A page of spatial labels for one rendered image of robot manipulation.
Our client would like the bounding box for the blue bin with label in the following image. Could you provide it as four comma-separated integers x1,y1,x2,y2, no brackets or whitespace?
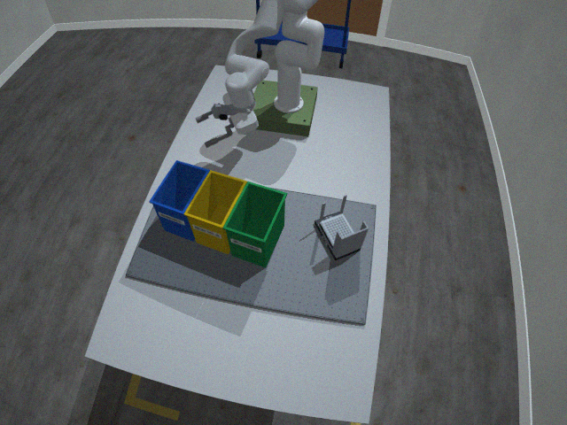
149,160,210,242

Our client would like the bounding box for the green open-top bin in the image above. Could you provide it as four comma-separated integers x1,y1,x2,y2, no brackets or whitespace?
223,182,287,267

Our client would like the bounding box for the yellow recycle bin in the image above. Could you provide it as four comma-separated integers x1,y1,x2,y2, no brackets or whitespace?
184,170,247,254

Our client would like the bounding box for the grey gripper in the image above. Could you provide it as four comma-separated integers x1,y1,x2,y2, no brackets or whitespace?
196,93,259,147

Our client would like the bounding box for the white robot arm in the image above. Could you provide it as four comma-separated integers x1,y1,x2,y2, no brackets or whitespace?
211,0,324,120

